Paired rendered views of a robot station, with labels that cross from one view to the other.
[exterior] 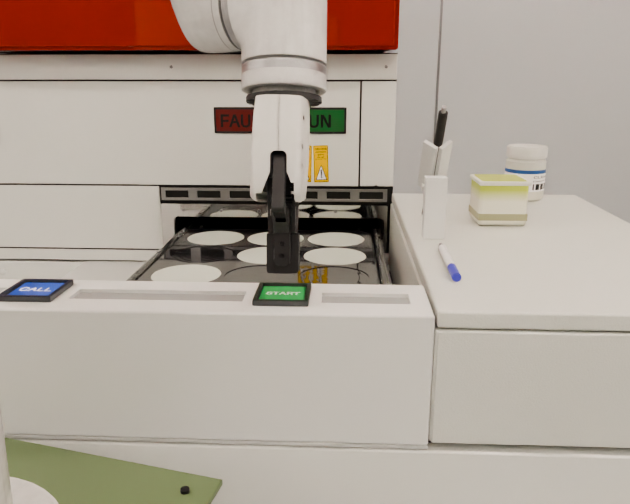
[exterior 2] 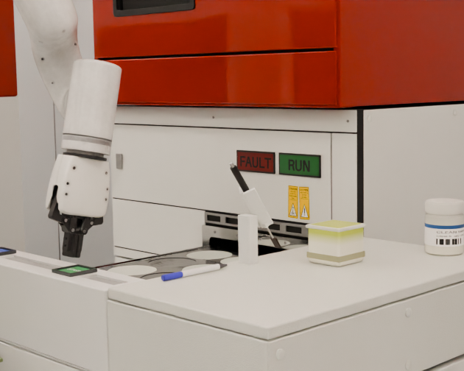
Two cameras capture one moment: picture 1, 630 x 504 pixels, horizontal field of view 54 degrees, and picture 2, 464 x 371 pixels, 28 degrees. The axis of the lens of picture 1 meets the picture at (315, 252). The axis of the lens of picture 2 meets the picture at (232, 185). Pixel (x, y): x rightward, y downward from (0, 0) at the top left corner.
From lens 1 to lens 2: 128 cm
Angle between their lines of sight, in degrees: 43
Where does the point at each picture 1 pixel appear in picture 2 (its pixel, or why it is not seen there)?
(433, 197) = (242, 230)
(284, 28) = (71, 119)
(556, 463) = not seen: outside the picture
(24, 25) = (130, 87)
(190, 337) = (23, 284)
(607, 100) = not seen: outside the picture
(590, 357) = (167, 332)
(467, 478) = not seen: outside the picture
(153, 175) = (201, 202)
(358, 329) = (78, 292)
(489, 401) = (129, 352)
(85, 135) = (166, 166)
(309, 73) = (79, 143)
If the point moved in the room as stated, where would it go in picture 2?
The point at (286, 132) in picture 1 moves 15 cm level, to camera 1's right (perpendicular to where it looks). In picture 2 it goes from (60, 175) to (118, 181)
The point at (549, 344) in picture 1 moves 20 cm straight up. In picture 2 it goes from (149, 319) to (146, 185)
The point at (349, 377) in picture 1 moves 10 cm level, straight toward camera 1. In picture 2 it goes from (76, 322) to (22, 334)
